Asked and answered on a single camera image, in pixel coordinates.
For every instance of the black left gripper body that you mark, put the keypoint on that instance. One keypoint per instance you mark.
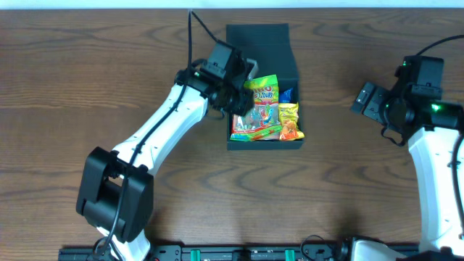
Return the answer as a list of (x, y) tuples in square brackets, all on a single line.
[(240, 100)]

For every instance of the blue cookie packet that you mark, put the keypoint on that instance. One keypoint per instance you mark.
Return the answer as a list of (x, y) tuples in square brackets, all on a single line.
[(286, 96)]

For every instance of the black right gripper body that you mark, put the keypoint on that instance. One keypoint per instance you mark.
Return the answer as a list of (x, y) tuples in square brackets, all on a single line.
[(375, 109)]

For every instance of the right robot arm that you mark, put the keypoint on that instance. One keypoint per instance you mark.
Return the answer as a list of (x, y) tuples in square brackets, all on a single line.
[(432, 130)]

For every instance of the black box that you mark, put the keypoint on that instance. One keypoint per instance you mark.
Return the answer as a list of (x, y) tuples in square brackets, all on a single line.
[(270, 46)]

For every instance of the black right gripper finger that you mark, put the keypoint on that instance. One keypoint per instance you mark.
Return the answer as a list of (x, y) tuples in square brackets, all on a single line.
[(366, 93), (358, 106)]

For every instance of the yellow orange biscuit packet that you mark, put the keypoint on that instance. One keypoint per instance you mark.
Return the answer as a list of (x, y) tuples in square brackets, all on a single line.
[(288, 117)]

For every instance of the Haribo gummy worms bag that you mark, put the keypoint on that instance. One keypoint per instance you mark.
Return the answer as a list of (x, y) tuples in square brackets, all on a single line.
[(261, 121)]

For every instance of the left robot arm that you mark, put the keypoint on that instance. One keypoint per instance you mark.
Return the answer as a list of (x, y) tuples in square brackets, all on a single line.
[(116, 191)]

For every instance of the black mounting rail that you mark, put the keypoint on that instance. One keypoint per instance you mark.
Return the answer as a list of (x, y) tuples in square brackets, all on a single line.
[(312, 248)]

